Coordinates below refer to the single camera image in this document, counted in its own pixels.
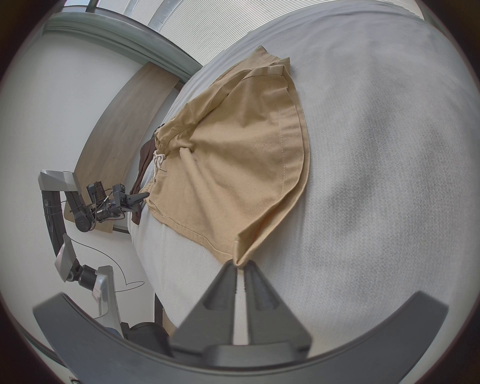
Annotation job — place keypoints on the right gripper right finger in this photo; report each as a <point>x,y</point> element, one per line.
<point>273,318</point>

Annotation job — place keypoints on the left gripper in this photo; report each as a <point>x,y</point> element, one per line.
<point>131,201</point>

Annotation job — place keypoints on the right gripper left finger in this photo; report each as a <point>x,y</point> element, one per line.
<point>210,318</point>

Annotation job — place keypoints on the yellow shorts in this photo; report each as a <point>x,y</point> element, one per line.
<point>232,150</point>

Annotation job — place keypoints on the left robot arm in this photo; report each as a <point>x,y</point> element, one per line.
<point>56,180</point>

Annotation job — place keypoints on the brown garment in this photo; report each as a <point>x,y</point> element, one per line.
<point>144,157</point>

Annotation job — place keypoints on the grey-green curtain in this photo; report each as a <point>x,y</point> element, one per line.
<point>112,33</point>

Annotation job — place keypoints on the window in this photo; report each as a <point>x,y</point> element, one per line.
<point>210,30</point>

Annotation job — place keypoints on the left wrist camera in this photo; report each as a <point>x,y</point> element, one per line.
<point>119,191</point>

